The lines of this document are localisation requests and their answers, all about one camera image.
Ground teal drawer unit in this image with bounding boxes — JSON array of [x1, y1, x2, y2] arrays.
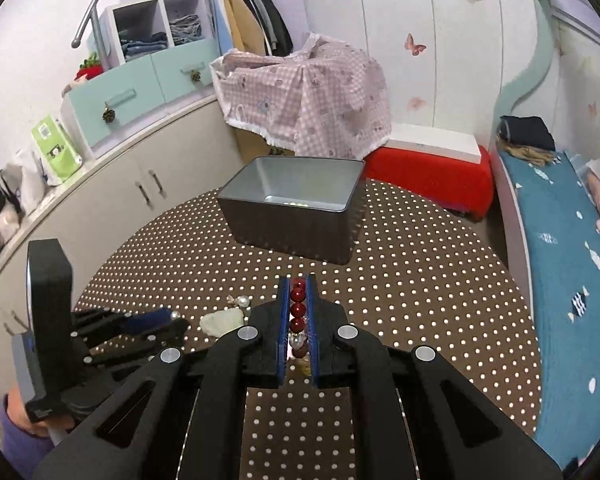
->
[[61, 35, 222, 162]]

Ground brown polka dot tablecloth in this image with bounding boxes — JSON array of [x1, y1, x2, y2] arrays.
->
[[72, 177, 538, 480]]

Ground white cubby shelf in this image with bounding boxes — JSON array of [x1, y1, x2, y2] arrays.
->
[[99, 0, 257, 70]]

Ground flat white box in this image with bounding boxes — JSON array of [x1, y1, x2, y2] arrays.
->
[[380, 122, 482, 163]]

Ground pink checkered cloth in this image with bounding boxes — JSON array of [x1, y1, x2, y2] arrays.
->
[[210, 32, 393, 159]]

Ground folded dark blue jeans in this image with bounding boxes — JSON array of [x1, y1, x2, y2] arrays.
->
[[118, 32, 169, 59]]

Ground red storage stool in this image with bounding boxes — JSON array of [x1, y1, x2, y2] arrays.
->
[[362, 145, 496, 222]]

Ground person's left forearm purple sleeve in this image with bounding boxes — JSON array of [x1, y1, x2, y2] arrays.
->
[[0, 392, 61, 478]]

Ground hanging clothes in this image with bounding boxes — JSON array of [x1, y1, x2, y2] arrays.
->
[[201, 0, 294, 57]]

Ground pale green stone pendant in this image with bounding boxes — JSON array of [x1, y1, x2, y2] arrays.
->
[[200, 310, 245, 336]]

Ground white curved cabinet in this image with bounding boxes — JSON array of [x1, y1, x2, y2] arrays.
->
[[0, 94, 247, 346]]

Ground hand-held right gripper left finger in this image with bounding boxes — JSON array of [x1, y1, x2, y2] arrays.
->
[[30, 276, 293, 480]]

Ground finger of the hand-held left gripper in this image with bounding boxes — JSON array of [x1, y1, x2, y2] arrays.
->
[[71, 307, 176, 337], [81, 319, 191, 368]]

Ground brown cardboard box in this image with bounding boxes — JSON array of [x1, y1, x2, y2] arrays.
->
[[235, 127, 297, 164]]

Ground curved metal rail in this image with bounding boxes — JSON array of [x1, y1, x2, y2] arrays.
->
[[71, 0, 132, 49]]

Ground red plush toy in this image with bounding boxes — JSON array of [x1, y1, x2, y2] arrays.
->
[[74, 51, 104, 84]]

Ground blue fish print bedsheet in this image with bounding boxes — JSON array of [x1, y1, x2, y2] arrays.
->
[[497, 150, 600, 470]]

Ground green packet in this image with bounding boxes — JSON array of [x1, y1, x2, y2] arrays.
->
[[30, 115, 84, 187]]

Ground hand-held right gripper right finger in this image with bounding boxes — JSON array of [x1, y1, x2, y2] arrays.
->
[[306, 274, 565, 480]]

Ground white bag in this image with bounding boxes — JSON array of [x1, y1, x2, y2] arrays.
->
[[0, 147, 47, 217]]

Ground tan folded garment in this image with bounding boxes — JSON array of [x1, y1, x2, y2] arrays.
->
[[500, 142, 562, 167]]

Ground dark folded clothes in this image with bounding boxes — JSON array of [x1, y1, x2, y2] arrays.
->
[[497, 116, 557, 153]]

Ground folded light blue jeans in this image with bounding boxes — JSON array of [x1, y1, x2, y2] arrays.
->
[[168, 13, 202, 47]]

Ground grey metal tin box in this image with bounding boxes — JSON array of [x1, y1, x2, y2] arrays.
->
[[217, 156, 366, 266]]

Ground red bead bracelet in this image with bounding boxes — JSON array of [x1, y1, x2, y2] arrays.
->
[[287, 280, 312, 376]]

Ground teal bed frame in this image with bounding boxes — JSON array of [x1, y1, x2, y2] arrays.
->
[[497, 0, 600, 113]]

